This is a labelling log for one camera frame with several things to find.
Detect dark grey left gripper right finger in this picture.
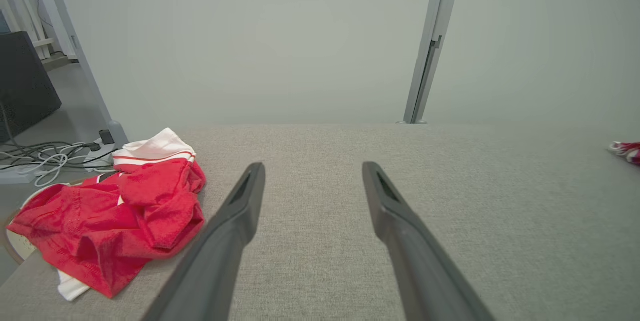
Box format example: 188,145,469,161
362,162,496,321

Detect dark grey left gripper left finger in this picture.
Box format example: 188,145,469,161
142,162,266,321

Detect red garment with white cuffs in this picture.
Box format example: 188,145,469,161
6,128,207,302

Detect red shorts with white stripe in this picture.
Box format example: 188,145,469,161
608,141,640,167

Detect white power strip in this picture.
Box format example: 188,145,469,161
82,137,118,168

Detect round beige laundry basket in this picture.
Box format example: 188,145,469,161
2,177,88,266

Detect black box cabinet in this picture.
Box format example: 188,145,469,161
0,31,63,144

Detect white shelving rack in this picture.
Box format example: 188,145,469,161
0,0,56,62

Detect white cable bundle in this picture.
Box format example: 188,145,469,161
0,143,101,188

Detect slotted aluminium partition post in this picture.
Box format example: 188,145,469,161
397,0,466,125

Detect black cable bundle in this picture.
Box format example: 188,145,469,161
0,103,101,162

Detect slanted aluminium frame post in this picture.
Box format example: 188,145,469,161
0,0,130,148

